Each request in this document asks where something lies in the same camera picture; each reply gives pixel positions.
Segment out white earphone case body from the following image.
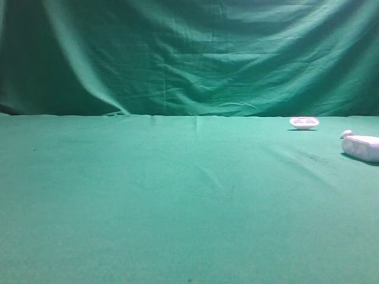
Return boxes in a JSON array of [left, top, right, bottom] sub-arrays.
[[342, 135, 378, 163]]

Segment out white earphone case lid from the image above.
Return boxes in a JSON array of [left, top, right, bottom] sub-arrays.
[[290, 117, 319, 130]]

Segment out green backdrop cloth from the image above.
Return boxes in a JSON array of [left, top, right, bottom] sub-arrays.
[[1, 1, 378, 117]]

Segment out green table cloth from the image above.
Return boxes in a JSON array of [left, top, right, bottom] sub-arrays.
[[1, 115, 378, 283]]

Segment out small white earbud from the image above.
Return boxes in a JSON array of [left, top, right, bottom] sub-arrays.
[[340, 130, 353, 139]]

